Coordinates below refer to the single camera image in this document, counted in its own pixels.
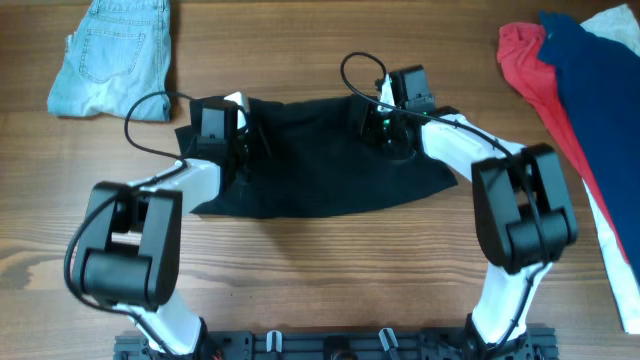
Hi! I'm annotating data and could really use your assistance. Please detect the black t-shirt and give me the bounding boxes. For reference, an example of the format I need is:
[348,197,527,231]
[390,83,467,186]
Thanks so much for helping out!
[194,96,457,218]

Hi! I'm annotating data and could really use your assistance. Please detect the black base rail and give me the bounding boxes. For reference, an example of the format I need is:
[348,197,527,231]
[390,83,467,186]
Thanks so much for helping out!
[113,327,560,360]

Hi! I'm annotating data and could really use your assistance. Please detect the white garment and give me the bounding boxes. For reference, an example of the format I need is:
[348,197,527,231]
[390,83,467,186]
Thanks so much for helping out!
[581,4,639,335]

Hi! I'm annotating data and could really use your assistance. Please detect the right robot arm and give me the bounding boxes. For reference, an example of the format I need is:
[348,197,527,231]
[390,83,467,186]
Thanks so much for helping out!
[348,97,578,357]

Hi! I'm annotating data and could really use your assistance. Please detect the navy blue garment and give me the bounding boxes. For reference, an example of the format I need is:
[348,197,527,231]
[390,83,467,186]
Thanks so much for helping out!
[538,11,639,277]

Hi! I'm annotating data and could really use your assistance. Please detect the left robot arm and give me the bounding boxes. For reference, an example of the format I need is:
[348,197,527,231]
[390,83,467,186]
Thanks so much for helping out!
[63,125,271,359]

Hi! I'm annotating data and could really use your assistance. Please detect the red garment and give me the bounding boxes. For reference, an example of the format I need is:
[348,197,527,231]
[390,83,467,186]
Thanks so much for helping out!
[496,21,631,264]

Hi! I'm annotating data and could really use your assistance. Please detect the folded light blue jeans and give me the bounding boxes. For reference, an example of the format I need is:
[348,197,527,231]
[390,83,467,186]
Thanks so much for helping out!
[47,0,171,122]

